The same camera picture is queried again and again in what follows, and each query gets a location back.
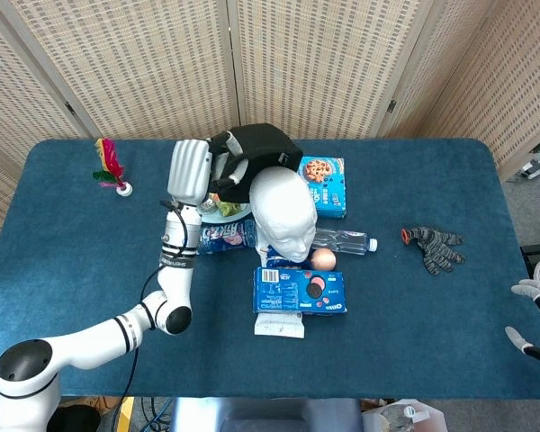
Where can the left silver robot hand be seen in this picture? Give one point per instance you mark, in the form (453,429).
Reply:
(189,168)

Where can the black baseball cap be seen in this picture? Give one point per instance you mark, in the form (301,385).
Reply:
(265,146)

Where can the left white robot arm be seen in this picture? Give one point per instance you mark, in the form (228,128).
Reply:
(94,335)

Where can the blue label drink bottle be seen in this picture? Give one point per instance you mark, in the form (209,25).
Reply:
(225,236)

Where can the clear plastic water bottle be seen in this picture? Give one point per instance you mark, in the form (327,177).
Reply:
(342,241)

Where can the round chocolate snack pack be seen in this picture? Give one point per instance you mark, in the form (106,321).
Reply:
(208,206)

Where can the black box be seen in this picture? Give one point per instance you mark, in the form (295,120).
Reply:
(537,251)

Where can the green snack packet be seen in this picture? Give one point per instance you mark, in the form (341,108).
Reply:
(231,208)

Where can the light blue plastic basin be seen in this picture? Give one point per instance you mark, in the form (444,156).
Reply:
(227,218)

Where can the colourful feather shuttlecock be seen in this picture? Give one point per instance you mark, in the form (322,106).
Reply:
(110,164)

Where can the white foam mannequin head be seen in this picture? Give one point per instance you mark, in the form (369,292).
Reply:
(283,211)

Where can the grey knit work glove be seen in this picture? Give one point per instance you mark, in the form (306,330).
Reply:
(434,249)

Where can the blue white snack pack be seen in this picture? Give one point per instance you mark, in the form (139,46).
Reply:
(279,263)

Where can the blue chocolate chip cookie box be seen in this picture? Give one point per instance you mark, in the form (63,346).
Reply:
(326,184)

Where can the blue felt table cover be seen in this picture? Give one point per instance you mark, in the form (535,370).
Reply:
(409,315)

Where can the woven folding screen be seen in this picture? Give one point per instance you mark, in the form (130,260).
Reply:
(297,63)

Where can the blue Oreo box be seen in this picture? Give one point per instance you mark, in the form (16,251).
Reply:
(292,294)

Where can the white snack packet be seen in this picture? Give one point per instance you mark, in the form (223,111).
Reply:
(279,325)

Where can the clear plastic container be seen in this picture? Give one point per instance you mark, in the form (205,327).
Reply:
(402,416)

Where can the grey robot torso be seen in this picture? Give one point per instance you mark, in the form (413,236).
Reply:
(265,416)

